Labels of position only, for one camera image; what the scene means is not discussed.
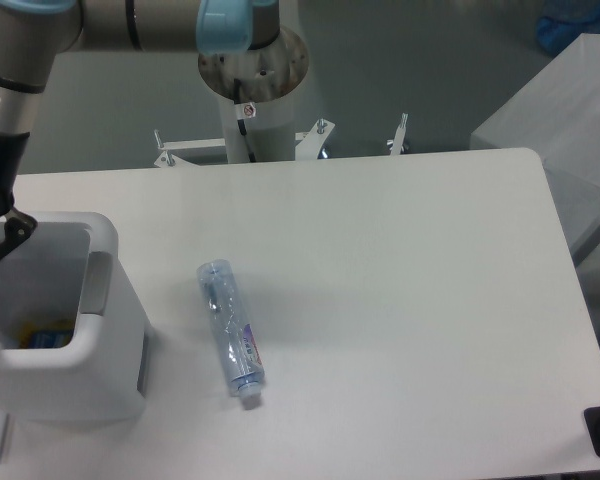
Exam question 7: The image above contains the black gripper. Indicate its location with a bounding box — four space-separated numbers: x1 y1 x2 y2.
0 133 38 262

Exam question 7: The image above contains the clear crushed plastic bottle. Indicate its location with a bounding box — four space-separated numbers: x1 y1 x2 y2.
197 259 265 408

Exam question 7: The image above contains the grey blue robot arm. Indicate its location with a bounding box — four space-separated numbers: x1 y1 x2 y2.
0 1 281 262

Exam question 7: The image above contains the blue yellow trash in bin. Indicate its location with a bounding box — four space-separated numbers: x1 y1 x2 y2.
18 320 75 349

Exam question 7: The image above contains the white trash can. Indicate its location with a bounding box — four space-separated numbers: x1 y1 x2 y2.
0 212 151 422

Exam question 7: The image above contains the metal clamp bolt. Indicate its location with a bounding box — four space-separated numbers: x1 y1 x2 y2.
387 113 410 156

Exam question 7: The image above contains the grey covered box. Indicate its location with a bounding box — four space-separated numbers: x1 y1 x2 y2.
470 34 600 253

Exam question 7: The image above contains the blue plastic bag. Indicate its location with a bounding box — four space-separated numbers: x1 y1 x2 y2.
535 1 600 57

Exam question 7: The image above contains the white bracket with bolts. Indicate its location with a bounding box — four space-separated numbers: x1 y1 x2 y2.
153 129 227 168

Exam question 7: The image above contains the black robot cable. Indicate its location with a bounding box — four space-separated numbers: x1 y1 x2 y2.
232 77 257 163

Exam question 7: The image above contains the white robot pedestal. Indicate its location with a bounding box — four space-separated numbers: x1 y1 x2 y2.
198 26 309 164

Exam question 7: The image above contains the white bracket right bolt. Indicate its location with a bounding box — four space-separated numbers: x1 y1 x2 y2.
295 118 335 161

